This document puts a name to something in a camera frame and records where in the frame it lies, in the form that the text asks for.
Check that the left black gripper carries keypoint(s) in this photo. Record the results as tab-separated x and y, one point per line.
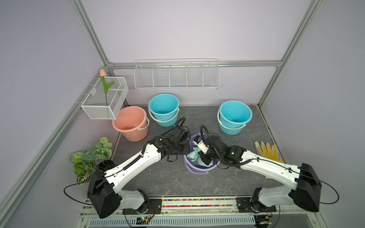
186	143

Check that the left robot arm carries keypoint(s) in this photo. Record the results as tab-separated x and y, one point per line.
105	190

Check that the rail with coloured beads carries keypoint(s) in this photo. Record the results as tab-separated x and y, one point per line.
227	204

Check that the artificial pink tulip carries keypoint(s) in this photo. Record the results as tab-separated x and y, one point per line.
106	86

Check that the pink plastic bucket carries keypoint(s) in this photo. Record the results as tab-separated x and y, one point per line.
132	123

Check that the long white wire shelf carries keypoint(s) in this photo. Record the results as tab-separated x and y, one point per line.
177	74

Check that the purple plastic bucket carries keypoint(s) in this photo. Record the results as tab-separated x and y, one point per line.
198	170

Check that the teal plastic bucket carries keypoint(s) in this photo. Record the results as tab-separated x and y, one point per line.
164	109
233	116

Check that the yellow white work gloves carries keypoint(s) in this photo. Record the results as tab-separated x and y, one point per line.
268	151

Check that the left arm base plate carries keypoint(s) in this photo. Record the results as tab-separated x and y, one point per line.
153	206

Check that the light green microfiber cloth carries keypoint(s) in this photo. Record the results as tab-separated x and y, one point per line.
195	159

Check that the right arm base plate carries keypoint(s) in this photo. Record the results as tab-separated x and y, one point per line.
247	205

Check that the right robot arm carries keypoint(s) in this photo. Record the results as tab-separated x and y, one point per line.
300	184

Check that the potted green leafy plant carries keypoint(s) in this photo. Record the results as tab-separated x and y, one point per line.
98	157

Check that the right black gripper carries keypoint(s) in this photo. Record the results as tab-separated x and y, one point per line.
205	161

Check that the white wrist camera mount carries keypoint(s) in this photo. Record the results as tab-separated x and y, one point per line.
198	141

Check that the white wire basket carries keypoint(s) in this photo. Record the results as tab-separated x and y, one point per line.
94	104

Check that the white slotted cable duct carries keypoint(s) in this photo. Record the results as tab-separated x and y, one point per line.
172	221

